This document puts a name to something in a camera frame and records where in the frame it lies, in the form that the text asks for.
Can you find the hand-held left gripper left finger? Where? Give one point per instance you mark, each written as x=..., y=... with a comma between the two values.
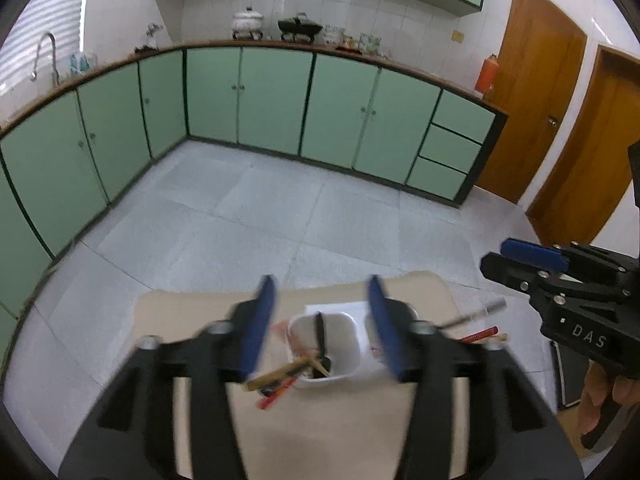
x=260, y=325

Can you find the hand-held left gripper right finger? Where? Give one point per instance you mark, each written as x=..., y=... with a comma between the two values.
x=385, y=332

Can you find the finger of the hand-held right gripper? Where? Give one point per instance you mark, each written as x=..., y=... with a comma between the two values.
x=532, y=255
x=505, y=272

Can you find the tan bamboo chopstick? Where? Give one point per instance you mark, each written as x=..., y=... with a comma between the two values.
x=280, y=372
x=495, y=341

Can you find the black spoon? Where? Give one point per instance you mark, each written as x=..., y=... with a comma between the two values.
x=320, y=340

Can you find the red pen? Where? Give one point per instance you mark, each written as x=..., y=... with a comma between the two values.
x=480, y=334

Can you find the red chopstick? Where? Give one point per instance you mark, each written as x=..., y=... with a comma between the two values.
x=277, y=394

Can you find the person's right hand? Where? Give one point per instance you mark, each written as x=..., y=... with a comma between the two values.
x=622, y=390

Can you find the dark box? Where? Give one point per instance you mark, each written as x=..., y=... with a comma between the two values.
x=567, y=375

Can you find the wooden door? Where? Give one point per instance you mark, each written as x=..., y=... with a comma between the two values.
x=530, y=90
x=590, y=160

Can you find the red thermos flask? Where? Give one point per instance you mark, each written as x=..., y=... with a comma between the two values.
x=486, y=74

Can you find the green base cabinet run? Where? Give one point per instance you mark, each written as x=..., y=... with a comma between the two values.
x=280, y=105

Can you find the patterned ceramic jar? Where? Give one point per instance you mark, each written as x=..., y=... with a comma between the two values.
x=370, y=44
x=332, y=36

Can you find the black wok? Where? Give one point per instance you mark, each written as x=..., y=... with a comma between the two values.
x=299, y=27

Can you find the white lidded pot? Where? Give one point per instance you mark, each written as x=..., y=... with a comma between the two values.
x=248, y=24

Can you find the small figurine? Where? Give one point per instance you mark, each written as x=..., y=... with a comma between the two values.
x=154, y=37

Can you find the chrome sink faucet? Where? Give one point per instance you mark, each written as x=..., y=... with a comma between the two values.
x=47, y=55

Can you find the window blinds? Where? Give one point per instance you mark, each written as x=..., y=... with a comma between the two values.
x=45, y=25

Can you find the wall socket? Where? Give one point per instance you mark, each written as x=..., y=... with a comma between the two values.
x=458, y=36

